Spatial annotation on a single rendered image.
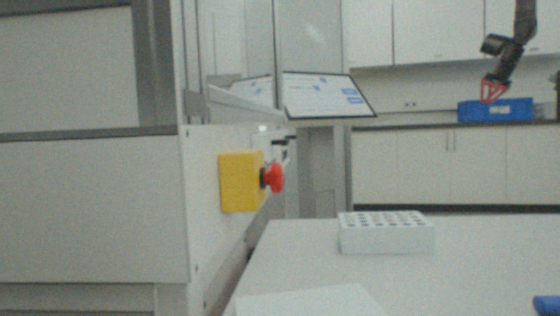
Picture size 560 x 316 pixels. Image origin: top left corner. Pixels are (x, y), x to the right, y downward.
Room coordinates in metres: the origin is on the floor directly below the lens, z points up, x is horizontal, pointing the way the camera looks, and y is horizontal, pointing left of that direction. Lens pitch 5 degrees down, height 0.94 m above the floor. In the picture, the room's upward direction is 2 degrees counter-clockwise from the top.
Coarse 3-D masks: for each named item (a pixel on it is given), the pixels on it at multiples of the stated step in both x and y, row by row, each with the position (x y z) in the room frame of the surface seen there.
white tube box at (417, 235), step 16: (352, 224) 0.49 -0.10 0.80; (368, 224) 0.49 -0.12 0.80; (384, 224) 0.48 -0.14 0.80; (400, 224) 0.48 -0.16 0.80; (416, 224) 0.48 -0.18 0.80; (432, 224) 0.47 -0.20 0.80; (352, 240) 0.47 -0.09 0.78; (368, 240) 0.47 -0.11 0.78; (384, 240) 0.47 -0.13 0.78; (400, 240) 0.47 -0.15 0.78; (416, 240) 0.46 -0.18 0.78; (432, 240) 0.46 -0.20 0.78
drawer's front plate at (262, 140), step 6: (264, 132) 0.73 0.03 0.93; (270, 132) 0.76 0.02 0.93; (276, 132) 0.88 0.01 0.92; (252, 138) 0.64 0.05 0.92; (258, 138) 0.63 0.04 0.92; (264, 138) 0.68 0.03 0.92; (270, 138) 0.76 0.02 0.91; (276, 138) 0.87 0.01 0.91; (252, 144) 0.64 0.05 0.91; (258, 144) 0.63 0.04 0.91; (264, 144) 0.67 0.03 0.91; (270, 144) 0.75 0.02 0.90; (264, 150) 0.67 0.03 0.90; (270, 150) 0.75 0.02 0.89; (276, 150) 0.86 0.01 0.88; (264, 156) 0.67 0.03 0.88; (270, 156) 0.75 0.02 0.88; (276, 156) 0.86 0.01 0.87
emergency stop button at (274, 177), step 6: (276, 162) 0.44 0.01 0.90; (270, 168) 0.43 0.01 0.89; (276, 168) 0.43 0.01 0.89; (264, 174) 0.44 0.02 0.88; (270, 174) 0.43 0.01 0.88; (276, 174) 0.43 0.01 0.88; (282, 174) 0.44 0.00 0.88; (264, 180) 0.44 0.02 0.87; (270, 180) 0.43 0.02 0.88; (276, 180) 0.42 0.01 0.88; (282, 180) 0.44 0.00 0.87; (270, 186) 0.43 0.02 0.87; (276, 186) 0.43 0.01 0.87; (282, 186) 0.44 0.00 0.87; (276, 192) 0.43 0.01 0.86
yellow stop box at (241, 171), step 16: (224, 160) 0.41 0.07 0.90; (240, 160) 0.41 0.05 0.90; (256, 160) 0.42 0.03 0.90; (224, 176) 0.41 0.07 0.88; (240, 176) 0.41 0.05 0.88; (256, 176) 0.42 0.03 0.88; (224, 192) 0.41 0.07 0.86; (240, 192) 0.41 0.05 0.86; (256, 192) 0.41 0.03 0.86; (224, 208) 0.42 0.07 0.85; (240, 208) 0.41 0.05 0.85; (256, 208) 0.41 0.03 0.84
